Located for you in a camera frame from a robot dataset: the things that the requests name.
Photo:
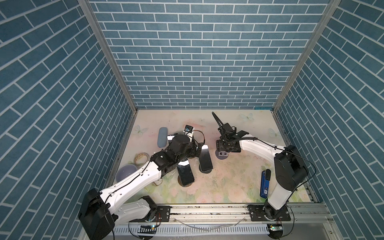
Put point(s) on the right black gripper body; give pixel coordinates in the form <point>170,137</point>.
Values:
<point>222,145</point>

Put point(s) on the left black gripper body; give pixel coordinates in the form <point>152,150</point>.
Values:
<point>190,151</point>

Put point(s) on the teal case phone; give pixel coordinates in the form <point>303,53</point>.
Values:
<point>205,158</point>

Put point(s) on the black phone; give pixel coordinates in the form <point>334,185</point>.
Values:
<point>186,177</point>

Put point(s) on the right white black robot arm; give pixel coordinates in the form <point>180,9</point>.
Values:
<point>290,168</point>

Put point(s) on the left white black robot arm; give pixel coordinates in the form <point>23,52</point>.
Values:
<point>132,183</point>

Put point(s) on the grey right phone stand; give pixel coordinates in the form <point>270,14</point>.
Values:
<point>221,155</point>

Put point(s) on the middle round phone stand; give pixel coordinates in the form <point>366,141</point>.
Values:
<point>205,171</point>

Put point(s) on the grey glasses case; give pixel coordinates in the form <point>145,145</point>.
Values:
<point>162,137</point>

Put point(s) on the clear tape roll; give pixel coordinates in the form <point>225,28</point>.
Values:
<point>158,182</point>

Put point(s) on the blue black rectangular device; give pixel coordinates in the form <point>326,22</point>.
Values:
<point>265,182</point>

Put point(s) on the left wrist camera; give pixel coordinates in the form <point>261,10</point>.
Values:
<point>188,129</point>

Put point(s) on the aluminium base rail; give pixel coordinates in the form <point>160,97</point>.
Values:
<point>307,221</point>

